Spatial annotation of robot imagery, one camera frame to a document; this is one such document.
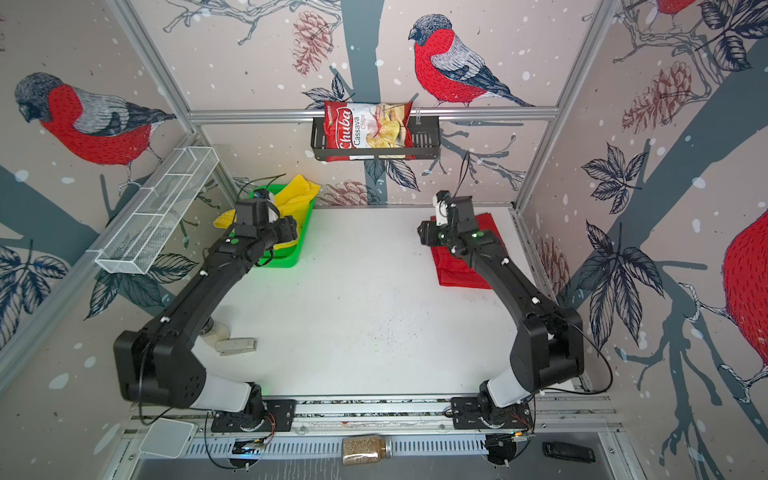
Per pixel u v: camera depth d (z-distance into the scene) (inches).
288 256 37.4
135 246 28.1
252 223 24.5
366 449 25.9
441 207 29.1
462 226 25.3
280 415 28.8
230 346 32.3
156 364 16.0
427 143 36.7
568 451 26.1
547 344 16.8
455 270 39.4
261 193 28.6
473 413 28.6
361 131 34.5
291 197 43.5
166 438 27.6
